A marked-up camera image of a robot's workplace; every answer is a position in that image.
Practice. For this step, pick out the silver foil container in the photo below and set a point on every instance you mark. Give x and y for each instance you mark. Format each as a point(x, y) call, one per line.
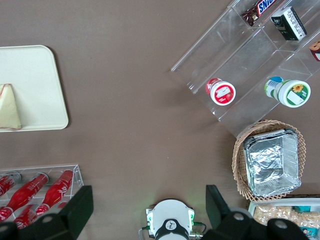
point(270, 165)

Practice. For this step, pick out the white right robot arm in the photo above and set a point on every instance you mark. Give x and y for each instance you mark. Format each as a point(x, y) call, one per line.
point(171, 212)

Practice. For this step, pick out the red brown snack packet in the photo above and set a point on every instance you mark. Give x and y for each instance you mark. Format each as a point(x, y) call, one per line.
point(316, 51)

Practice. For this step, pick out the black small carton box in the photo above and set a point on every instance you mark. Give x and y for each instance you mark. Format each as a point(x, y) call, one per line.
point(290, 23)

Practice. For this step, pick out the red cola bottle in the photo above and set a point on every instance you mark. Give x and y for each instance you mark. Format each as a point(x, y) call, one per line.
point(58, 190)
point(27, 191)
point(5, 185)
point(25, 217)

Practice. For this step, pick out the clear acrylic tiered shelf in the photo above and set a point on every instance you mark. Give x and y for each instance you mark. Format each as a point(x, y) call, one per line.
point(245, 62)

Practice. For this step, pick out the puffed rice snack packet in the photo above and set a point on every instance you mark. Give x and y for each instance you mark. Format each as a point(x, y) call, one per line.
point(275, 212)

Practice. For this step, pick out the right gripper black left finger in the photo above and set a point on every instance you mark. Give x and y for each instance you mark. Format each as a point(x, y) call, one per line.
point(65, 217)

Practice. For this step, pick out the green sunflower lidded cup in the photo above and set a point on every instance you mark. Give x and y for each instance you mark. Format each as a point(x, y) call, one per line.
point(295, 92)

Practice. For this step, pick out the white wrapped triangle sandwich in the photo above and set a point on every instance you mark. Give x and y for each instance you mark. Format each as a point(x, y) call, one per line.
point(8, 110)

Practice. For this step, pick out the clear acrylic bottle rack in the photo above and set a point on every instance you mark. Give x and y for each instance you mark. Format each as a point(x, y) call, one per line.
point(77, 175)

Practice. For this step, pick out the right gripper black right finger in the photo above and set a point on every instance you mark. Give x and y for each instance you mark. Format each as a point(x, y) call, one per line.
point(220, 215)

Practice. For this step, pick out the Snickers chocolate bar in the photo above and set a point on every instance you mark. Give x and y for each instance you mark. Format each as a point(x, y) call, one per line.
point(262, 7)

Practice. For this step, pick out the red strawberry yogurt cup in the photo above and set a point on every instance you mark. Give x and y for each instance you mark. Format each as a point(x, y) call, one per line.
point(222, 92)

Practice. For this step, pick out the cream plastic tray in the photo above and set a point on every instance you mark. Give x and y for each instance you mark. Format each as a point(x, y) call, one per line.
point(37, 82)

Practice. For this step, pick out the teal snack packet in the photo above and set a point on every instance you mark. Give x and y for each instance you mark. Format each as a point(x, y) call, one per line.
point(302, 209)

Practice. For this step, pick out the light wicker basket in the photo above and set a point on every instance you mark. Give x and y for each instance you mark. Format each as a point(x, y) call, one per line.
point(238, 160)

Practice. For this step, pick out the white plastic bin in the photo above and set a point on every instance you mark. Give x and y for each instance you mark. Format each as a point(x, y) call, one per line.
point(252, 206)

